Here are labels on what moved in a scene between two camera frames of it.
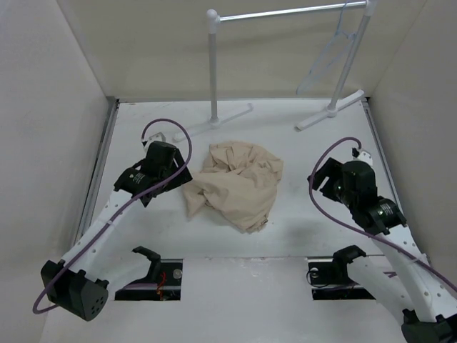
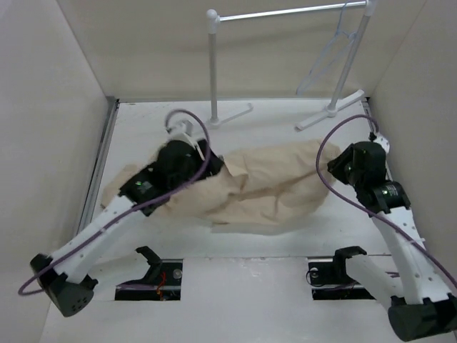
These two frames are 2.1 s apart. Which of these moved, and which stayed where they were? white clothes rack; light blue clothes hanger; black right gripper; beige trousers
Moved: black right gripper; beige trousers
Stayed: white clothes rack; light blue clothes hanger
